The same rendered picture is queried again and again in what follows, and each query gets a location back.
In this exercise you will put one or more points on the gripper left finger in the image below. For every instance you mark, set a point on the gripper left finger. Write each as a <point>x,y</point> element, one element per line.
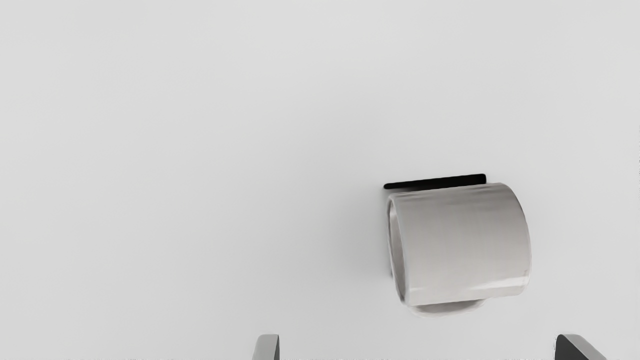
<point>266,349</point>

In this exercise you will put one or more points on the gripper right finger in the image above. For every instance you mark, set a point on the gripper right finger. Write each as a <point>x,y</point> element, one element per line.
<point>575,350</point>

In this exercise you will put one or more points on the pale grey mug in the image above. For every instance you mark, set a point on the pale grey mug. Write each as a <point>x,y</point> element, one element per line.
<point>460,245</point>

